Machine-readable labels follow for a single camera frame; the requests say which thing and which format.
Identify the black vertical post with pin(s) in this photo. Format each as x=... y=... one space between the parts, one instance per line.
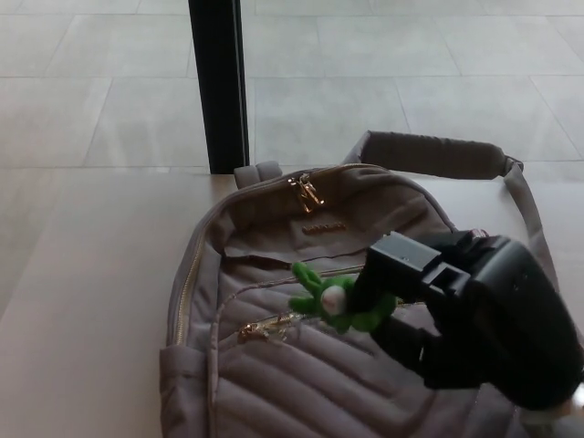
x=218 y=91

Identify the grey quilted backpack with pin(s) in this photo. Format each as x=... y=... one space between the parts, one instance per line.
x=296 y=378

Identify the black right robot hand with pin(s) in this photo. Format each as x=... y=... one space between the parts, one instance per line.
x=497 y=319

